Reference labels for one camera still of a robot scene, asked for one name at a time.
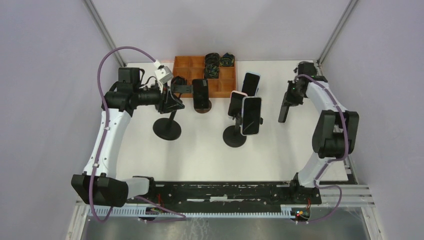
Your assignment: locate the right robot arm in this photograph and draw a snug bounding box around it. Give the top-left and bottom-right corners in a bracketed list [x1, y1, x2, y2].
[278, 61, 360, 204]

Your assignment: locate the white slotted cable duct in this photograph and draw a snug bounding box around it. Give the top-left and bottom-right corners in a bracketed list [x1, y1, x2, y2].
[86, 205, 312, 220]

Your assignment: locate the orange compartment tray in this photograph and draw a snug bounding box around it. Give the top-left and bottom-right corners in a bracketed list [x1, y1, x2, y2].
[172, 55, 237, 98]

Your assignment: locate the aluminium rail frame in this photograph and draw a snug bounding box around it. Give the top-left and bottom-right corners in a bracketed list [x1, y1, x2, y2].
[75, 158, 376, 208]

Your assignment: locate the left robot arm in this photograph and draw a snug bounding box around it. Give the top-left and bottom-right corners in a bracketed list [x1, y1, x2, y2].
[71, 65, 185, 207]

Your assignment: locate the white-blue case phone front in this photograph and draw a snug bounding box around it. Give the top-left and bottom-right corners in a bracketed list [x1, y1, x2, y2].
[241, 96, 262, 136]

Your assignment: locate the black phone on wooden stand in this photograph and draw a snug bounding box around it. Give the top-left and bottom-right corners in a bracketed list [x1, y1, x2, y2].
[192, 78, 209, 109]

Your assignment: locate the green-black coiled band right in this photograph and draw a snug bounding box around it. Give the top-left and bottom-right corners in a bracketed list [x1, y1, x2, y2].
[219, 52, 235, 67]

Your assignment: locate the black clamp stand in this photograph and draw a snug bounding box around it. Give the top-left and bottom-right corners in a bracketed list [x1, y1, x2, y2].
[222, 112, 264, 148]
[152, 85, 193, 141]

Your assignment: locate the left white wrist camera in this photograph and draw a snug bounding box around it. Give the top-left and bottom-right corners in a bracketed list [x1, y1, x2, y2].
[153, 60, 174, 93]

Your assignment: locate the round wooden phone stand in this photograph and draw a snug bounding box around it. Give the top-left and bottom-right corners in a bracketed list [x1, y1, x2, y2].
[194, 100, 212, 114]

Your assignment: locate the black coiled band front-left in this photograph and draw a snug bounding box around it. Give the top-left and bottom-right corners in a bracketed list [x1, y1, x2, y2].
[170, 76, 191, 94]

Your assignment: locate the black phone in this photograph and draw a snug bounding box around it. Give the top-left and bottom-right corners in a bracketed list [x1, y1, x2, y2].
[278, 92, 290, 123]
[192, 78, 209, 109]

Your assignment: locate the pink case phone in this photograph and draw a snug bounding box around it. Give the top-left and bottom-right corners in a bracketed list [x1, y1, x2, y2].
[228, 90, 248, 118]

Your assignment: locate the black coiled band middle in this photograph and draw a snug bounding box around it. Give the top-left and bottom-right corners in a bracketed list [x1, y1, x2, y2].
[204, 64, 220, 79]

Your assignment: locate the black coiled band top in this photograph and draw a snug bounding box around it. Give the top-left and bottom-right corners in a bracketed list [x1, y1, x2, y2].
[204, 52, 221, 67]

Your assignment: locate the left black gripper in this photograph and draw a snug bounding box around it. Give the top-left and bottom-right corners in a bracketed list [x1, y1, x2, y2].
[134, 79, 185, 115]

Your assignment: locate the blue case phone rear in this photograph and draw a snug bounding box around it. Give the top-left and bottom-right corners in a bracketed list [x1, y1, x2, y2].
[241, 71, 261, 97]

